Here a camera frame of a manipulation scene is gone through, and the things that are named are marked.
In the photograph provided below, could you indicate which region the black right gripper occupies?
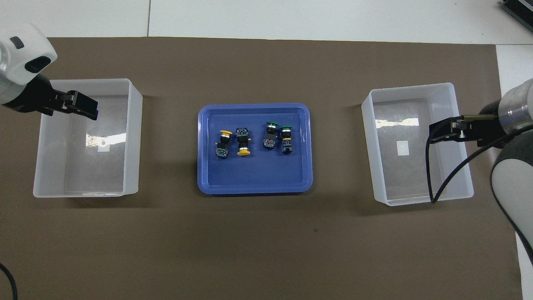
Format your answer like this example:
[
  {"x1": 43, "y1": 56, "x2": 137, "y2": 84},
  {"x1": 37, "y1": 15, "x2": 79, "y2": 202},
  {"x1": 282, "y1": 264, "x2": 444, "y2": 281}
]
[{"x1": 428, "y1": 101, "x2": 507, "y2": 149}]

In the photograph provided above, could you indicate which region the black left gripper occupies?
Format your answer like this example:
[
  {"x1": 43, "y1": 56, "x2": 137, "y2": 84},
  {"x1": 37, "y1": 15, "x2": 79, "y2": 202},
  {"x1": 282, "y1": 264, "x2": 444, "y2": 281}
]
[{"x1": 2, "y1": 73, "x2": 99, "y2": 121}]

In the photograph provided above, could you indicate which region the yellow mushroom push button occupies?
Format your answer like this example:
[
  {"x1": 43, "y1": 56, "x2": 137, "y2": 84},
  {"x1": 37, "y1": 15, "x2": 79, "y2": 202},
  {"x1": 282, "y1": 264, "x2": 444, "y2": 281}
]
[
  {"x1": 215, "y1": 130, "x2": 233, "y2": 159},
  {"x1": 235, "y1": 127, "x2": 252, "y2": 157}
]

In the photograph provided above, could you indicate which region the green push button yellow clip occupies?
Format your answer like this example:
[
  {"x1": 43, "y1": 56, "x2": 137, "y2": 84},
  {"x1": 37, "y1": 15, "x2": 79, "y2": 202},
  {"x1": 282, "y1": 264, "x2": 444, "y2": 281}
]
[{"x1": 279, "y1": 125, "x2": 294, "y2": 154}]

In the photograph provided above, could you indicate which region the green push button switch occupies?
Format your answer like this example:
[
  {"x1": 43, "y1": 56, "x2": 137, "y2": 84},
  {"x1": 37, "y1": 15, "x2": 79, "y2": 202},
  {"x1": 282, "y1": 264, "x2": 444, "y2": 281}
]
[{"x1": 262, "y1": 121, "x2": 279, "y2": 150}]

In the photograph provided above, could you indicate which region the translucent white plastic box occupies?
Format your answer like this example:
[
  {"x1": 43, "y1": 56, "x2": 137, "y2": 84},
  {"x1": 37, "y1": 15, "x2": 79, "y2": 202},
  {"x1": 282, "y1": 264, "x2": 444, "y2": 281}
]
[
  {"x1": 33, "y1": 78, "x2": 143, "y2": 198},
  {"x1": 361, "y1": 82, "x2": 474, "y2": 207}
]

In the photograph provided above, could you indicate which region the black finned device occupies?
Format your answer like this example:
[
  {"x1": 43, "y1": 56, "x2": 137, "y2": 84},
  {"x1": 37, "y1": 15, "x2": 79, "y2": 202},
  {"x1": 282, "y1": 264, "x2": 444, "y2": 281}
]
[{"x1": 500, "y1": 0, "x2": 533, "y2": 21}]

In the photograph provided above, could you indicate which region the blue plastic tray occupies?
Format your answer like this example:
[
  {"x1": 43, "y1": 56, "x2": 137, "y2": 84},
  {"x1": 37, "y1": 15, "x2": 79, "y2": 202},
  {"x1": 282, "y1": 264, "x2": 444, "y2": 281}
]
[{"x1": 197, "y1": 103, "x2": 314, "y2": 195}]

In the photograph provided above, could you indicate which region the brown table mat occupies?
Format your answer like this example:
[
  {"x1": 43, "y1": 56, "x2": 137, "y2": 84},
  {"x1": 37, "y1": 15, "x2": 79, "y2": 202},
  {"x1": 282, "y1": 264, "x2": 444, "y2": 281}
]
[{"x1": 0, "y1": 37, "x2": 523, "y2": 300}]

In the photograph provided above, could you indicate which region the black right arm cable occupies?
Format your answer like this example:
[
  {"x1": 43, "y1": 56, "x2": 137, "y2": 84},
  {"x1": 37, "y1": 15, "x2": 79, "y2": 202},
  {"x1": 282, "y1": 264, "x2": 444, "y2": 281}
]
[{"x1": 425, "y1": 115, "x2": 533, "y2": 204}]

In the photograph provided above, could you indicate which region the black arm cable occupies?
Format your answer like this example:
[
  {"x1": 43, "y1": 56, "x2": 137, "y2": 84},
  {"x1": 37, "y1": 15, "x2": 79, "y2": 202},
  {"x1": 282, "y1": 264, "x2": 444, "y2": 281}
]
[
  {"x1": 425, "y1": 115, "x2": 533, "y2": 204},
  {"x1": 0, "y1": 262, "x2": 18, "y2": 300}
]

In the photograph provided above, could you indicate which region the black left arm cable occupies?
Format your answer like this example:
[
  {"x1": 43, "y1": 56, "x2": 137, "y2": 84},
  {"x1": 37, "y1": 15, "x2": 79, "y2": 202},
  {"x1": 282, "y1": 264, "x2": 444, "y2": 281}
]
[{"x1": 0, "y1": 262, "x2": 18, "y2": 300}]

